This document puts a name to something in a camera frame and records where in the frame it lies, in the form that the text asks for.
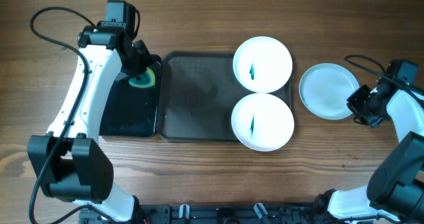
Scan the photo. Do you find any green yellow sponge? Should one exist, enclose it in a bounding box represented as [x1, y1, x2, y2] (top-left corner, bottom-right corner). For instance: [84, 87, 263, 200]
[129, 68, 156, 89]

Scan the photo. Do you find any white plate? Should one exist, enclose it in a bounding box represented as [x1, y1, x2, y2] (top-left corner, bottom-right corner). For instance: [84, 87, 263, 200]
[231, 93, 295, 152]
[233, 36, 293, 93]
[299, 63, 360, 120]

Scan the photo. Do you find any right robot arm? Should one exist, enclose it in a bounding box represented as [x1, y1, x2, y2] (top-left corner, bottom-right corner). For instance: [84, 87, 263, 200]
[307, 59, 423, 223]

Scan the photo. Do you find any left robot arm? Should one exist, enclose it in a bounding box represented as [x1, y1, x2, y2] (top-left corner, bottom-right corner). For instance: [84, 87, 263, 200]
[26, 0, 159, 223]

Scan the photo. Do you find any black water tray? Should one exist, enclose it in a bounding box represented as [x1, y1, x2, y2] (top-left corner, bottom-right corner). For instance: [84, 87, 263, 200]
[99, 55, 162, 138]

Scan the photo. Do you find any dark brown serving tray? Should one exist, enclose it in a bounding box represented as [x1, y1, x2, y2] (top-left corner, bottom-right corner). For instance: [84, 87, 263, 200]
[157, 51, 293, 142]

